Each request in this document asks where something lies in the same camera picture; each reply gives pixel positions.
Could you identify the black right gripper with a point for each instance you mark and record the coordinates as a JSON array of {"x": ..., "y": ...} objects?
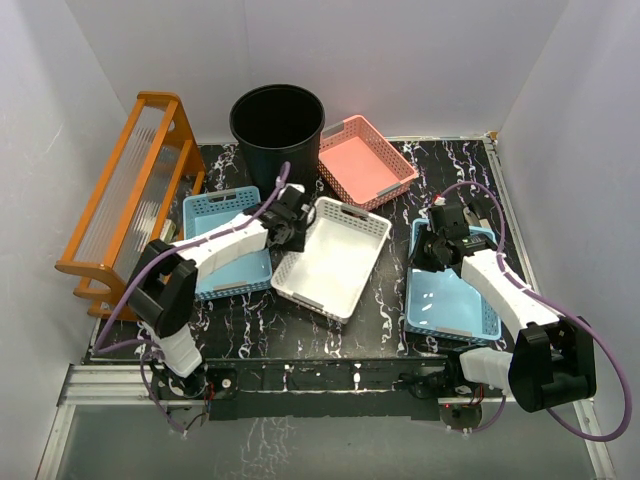
[{"x": 418, "y": 260}]

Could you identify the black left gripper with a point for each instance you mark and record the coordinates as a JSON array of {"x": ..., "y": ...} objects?
[{"x": 296, "y": 244}]

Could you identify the large blue perforated basket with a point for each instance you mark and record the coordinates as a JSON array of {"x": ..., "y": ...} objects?
[{"x": 443, "y": 305}]

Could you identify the white perforated plastic basket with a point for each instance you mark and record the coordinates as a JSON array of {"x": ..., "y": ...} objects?
[{"x": 341, "y": 249}]

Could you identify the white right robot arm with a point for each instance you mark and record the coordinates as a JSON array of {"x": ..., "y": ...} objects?
[{"x": 552, "y": 362}]

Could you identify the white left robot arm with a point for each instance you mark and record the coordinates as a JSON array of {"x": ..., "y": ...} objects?
[{"x": 166, "y": 277}]

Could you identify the small blue perforated basket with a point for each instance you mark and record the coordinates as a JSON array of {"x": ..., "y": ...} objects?
[{"x": 229, "y": 263}]

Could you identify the pink perforated plastic basket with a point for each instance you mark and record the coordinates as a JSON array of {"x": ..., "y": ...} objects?
[{"x": 361, "y": 166}]

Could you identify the black plastic bucket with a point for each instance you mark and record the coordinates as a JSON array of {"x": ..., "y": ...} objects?
[{"x": 279, "y": 123}]

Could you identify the small metallic block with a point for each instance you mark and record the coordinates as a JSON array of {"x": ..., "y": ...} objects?
[{"x": 168, "y": 231}]

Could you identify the orange wooden rack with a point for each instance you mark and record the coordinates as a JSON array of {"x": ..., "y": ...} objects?
[{"x": 130, "y": 205}]

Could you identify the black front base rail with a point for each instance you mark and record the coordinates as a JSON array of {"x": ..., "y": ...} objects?
[{"x": 415, "y": 387}]

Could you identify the aluminium frame profile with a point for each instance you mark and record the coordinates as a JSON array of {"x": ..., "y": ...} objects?
[{"x": 88, "y": 385}]

